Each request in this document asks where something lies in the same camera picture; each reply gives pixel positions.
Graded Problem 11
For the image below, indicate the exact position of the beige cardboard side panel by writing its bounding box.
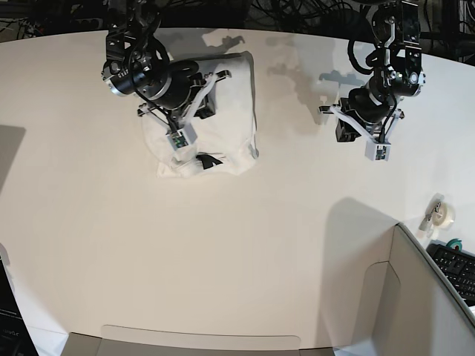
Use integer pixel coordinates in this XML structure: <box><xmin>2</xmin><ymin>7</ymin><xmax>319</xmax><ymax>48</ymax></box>
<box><xmin>322</xmin><ymin>224</ymin><xmax>475</xmax><ymax>356</ymax></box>

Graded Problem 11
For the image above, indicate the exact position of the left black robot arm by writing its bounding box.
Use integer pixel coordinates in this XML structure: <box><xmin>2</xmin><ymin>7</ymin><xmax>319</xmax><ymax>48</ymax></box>
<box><xmin>319</xmin><ymin>1</ymin><xmax>425</xmax><ymax>144</ymax></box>

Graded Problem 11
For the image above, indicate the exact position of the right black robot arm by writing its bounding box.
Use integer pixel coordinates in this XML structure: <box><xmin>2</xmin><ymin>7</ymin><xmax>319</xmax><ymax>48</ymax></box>
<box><xmin>101</xmin><ymin>1</ymin><xmax>231</xmax><ymax>148</ymax></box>

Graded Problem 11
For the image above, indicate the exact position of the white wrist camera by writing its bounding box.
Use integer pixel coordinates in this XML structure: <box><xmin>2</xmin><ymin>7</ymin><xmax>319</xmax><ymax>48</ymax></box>
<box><xmin>166</xmin><ymin>123</ymin><xmax>197</xmax><ymax>151</ymax></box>
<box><xmin>365</xmin><ymin>141</ymin><xmax>391</xmax><ymax>161</ymax></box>

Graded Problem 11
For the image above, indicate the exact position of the white t-shirt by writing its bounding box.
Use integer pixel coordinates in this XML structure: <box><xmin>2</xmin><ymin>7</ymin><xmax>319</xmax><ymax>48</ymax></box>
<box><xmin>142</xmin><ymin>52</ymin><xmax>259</xmax><ymax>179</ymax></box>

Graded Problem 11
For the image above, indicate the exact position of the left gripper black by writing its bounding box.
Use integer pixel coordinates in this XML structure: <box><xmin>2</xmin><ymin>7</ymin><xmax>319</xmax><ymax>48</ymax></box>
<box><xmin>318</xmin><ymin>98</ymin><xmax>404</xmax><ymax>143</ymax></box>

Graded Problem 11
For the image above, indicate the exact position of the white tape dispenser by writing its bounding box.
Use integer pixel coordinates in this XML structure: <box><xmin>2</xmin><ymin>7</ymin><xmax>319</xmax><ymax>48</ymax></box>
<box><xmin>419</xmin><ymin>193</ymin><xmax>456</xmax><ymax>240</ymax></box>

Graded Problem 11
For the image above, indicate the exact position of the green tape roll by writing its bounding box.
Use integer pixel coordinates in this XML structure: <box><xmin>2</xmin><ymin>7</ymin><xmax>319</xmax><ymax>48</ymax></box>
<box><xmin>446</xmin><ymin>239</ymin><xmax>462</xmax><ymax>251</ymax></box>

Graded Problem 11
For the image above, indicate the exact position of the black computer keyboard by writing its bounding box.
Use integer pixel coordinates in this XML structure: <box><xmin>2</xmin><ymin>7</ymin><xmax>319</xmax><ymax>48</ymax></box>
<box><xmin>426</xmin><ymin>244</ymin><xmax>475</xmax><ymax>307</ymax></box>

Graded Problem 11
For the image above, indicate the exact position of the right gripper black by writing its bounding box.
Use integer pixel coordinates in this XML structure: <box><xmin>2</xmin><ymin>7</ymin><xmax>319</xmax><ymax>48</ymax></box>
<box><xmin>137</xmin><ymin>69</ymin><xmax>232</xmax><ymax>132</ymax></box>

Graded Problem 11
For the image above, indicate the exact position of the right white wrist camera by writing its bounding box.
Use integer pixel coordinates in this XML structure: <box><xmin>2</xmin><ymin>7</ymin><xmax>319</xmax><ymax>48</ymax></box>
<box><xmin>166</xmin><ymin>123</ymin><xmax>197</xmax><ymax>151</ymax></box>

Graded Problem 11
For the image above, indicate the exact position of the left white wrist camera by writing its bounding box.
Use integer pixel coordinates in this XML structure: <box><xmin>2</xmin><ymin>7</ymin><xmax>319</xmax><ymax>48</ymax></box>
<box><xmin>365</xmin><ymin>141</ymin><xmax>391</xmax><ymax>161</ymax></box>

